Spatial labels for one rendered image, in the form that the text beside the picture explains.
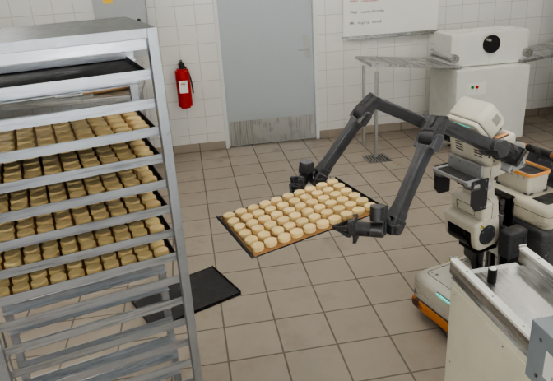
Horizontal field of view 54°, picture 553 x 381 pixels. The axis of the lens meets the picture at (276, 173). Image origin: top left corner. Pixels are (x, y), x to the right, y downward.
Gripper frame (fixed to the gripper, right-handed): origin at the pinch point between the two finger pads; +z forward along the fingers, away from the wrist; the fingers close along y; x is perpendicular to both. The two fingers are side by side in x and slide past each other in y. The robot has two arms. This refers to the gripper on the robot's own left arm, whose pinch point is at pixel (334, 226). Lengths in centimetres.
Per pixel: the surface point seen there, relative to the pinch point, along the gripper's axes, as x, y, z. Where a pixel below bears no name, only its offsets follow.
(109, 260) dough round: -56, -13, 64
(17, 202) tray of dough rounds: -71, -42, 79
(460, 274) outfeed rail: -5.9, 12.6, -48.0
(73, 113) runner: -61, -67, 58
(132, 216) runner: -54, -30, 51
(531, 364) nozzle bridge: -72, -8, -67
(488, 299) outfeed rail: -21, 11, -58
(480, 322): -21, 22, -55
